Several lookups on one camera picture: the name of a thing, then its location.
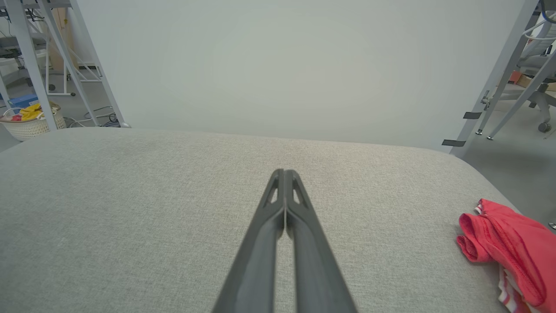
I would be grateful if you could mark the orange box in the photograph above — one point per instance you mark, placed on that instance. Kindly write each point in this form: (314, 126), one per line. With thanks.
(515, 77)

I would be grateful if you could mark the red and white jersey shirt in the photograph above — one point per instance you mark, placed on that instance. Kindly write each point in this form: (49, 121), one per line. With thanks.
(512, 243)

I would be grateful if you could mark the white metal rack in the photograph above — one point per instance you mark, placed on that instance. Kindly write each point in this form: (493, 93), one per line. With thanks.
(65, 82)

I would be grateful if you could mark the white wicker laundry basket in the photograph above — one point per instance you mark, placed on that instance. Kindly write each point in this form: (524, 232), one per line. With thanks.
(32, 128)

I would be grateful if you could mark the black tape piece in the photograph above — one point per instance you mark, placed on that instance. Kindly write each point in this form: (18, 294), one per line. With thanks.
(472, 115)
(453, 142)

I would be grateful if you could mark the yellow cloth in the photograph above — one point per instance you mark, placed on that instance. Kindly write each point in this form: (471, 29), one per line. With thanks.
(31, 111)

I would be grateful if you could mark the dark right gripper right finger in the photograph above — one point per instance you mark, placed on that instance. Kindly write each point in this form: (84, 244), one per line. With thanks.
(312, 261)

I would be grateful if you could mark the grey fabric sofa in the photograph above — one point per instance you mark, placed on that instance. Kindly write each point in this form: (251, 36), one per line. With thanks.
(130, 208)

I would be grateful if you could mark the grey metal stand leg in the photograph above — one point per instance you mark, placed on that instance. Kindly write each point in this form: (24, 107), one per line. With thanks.
(499, 74)
(525, 95)

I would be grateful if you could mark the grey metal frame leg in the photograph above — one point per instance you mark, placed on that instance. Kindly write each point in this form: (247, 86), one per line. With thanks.
(30, 56)
(97, 65)

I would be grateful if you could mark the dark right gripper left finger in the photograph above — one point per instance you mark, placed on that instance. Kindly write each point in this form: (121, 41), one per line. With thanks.
(256, 261)

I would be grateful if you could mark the grey office chair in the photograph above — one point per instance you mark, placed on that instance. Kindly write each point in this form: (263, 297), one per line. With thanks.
(541, 56)

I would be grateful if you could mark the blue box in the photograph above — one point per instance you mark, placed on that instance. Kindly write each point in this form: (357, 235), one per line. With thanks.
(21, 101)

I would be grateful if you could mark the brown cardboard panel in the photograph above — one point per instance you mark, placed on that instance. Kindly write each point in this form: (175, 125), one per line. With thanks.
(61, 39)

